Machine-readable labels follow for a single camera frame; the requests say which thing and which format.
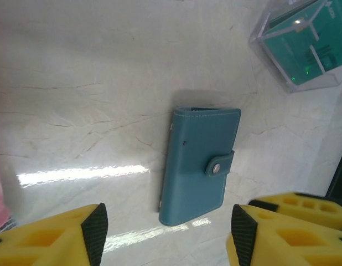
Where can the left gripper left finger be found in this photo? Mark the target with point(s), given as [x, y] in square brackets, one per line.
[49, 243]

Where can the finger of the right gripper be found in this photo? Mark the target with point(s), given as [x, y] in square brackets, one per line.
[295, 207]

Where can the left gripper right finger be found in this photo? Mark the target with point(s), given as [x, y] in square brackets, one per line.
[284, 246]

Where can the blue green box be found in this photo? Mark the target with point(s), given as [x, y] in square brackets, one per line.
[197, 166]

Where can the teal card stack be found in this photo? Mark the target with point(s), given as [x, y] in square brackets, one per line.
[292, 44]

